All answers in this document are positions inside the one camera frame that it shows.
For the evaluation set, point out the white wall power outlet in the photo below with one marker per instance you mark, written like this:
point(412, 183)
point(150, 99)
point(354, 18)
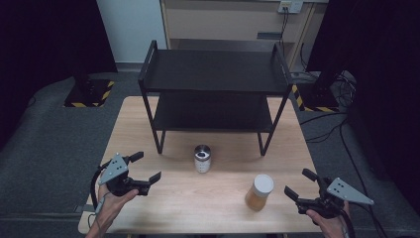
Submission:
point(290, 6)

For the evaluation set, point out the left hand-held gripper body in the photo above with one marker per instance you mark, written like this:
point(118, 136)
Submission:
point(114, 168)

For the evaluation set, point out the beige wooden cabinet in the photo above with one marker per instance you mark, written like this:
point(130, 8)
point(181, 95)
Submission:
point(224, 23)

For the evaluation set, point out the person's left hand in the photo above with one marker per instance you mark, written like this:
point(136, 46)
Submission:
point(110, 206)

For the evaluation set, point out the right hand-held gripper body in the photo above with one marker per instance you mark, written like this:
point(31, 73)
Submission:
point(343, 193)

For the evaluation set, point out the glass jar with metal lid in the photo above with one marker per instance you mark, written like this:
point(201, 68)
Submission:
point(202, 162)

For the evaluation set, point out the dark curtain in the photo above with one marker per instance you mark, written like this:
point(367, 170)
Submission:
point(386, 82)
point(39, 49)

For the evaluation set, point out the black metal shelf rack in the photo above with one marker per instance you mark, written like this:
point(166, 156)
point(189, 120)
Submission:
point(214, 71)

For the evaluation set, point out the orange spice jar white lid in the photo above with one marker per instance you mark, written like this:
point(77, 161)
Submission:
point(259, 195)

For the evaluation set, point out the person's right hand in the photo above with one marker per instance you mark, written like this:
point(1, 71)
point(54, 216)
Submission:
point(330, 228)

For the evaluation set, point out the striped stand base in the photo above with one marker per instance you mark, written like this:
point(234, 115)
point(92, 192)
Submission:
point(95, 95)
point(317, 97)

